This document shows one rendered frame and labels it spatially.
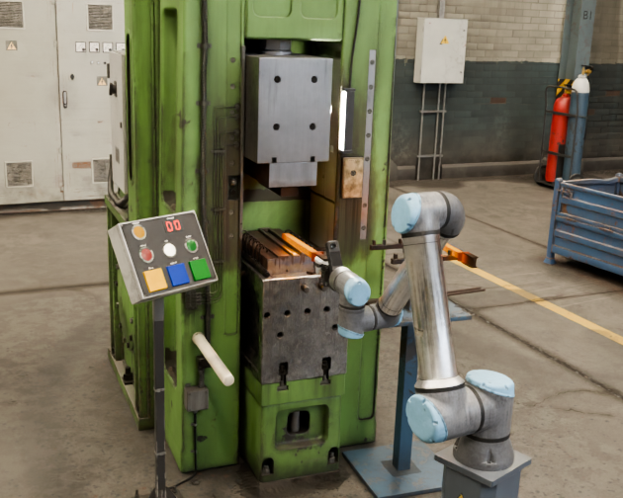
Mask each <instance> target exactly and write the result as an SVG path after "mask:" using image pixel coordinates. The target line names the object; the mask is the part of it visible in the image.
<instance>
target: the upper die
mask: <svg viewBox="0 0 623 498"><path fill-rule="evenodd" d="M316 169H317V162H313V161H311V162H293V163H275V162H273V161H272V163H261V164H257V163H255V162H253V161H252V160H250V159H248V158H246V157H244V156H243V173H245V174H247V175H248V176H250V177H252V178H253V179H255V180H257V181H259V182H260V183H262V184H264V185H265V186H267V187H269V188H276V187H299V186H316Z"/></svg>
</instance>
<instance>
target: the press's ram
mask: <svg viewBox="0 0 623 498"><path fill-rule="evenodd" d="M332 61H333V59H332V58H327V57H321V56H314V55H307V54H300V53H292V55H269V54H257V53H256V52H246V53H245V79H244V150H243V156H244V157H246V158H248V159H250V160H252V161H253V162H255V163H257V164H261V163H272V161H273V162H275V163H293V162H311V161H313V162H325V161H328V158H329V135H330V113H331V111H332V106H331V85H332Z"/></svg>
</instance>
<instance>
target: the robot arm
mask: <svg viewBox="0 0 623 498"><path fill-rule="evenodd" d="M391 218H392V225H393V227H394V228H395V231H396V232H398V233H400V234H401V240H402V241H403V249H404V256H405V259H404V261H403V263H402V264H401V266H400V268H399V269H398V271H397V273H396V274H395V276H394V277H393V279H392V280H391V282H390V284H389V285H388V287H387V288H386V290H385V291H384V293H383V295H382V296H381V297H380V298H379V299H378V301H377V303H375V304H370V305H365V303H366V302H367V301H368V300H369V298H370V294H371V290H370V287H369V285H368V284H367V283H366V281H365V280H363V279H362V278H360V277H358V276H357V275H356V274H354V273H353V272H352V271H350V270H349V269H348V268H346V267H343V264H342V259H341V254H340V249H339V244H338V241H337V240H333V241H327V242H326V243H325V250H326V255H327V260H328V261H323V260H321V259H320V258H318V257H317V256H316V257H315V258H314V264H315V271H316V273H317V274H318V272H319V270H321V277H319V279H318V282H319V283H320V284H321V285H322V286H324V287H330V288H331V289H332V290H333V291H337V292H338V293H339V294H340V297H339V313H338V324H337V325H338V333H339V335H341V336H342V337H345V338H348V339H360V338H362V337H363V336H364V332H368V331H371V330H377V329H383V328H392V327H394V326H397V325H399V324H400V323H401V321H402V316H403V313H402V309H403V307H404V306H405V304H406V303H407V302H408V300H409V299H410V304H411V312H412V320H413V328H414V336H415V344H416V353H417V360H418V368H419V376H420V378H419V380H418V381H417V383H416V384H415V385H414V389H415V395H413V396H412V397H411V398H410V399H409V400H408V401H407V404H406V416H407V418H408V419H407V421H408V424H409V426H410V428H411V430H412V432H413V433H414V434H415V436H416V437H417V438H419V439H420V440H421V441H422V442H424V443H427V444H434V443H443V442H445V441H448V440H452V439H456V438H457V440H456V442H455V443H454V446H453V456H454V458H455V459H456V460H457V461H458V462H459V463H461V464H462V465H464V466H467V467H469V468H472V469H476V470H481V471H500V470H505V469H507V468H509V467H511V466H512V465H513V463H514V450H513V447H512V443H511V441H510V429H511V420H512V410H513V401H514V396H515V394H514V383H513V381H512V380H511V379H510V378H509V377H507V376H506V375H504V374H501V373H496V372H492V371H486V370H474V371H470V372H468V373H467V376H466V383H465V381H464V380H463V379H462V378H461V377H460V376H459V375H458V374H457V370H456V362H455V354H454V346H453V337H452V329H451V321H450V313H449V305H448V297H447V290H446V282H445V274H444V266H443V258H442V250H443V248H444V247H445V245H446V244H447V242H448V241H449V240H450V239H453V238H456V237H457V236H458V235H459V234H460V232H461V231H462V229H463V227H464V224H465V210H464V207H463V205H462V203H461V202H460V201H459V199H458V198H457V197H455V196H454V195H453V194H451V193H448V192H445V191H435V192H423V193H410V194H405V195H401V196H400V197H398V198H397V199H396V201H395V203H394V205H393V208H392V215H391ZM320 279H322V283H321V282H320ZM325 283H326V285H325Z"/></svg>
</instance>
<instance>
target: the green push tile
mask: <svg viewBox="0 0 623 498"><path fill-rule="evenodd" d="M188 263H189V266H190V269H191V272H192V275H193V278H194V281H195V282H196V281H200V280H204V279H208V278H210V277H211V273H210V270H209V268H208V265H207V262H206V259H205V258H203V259H199V260H195V261H190V262H188Z"/></svg>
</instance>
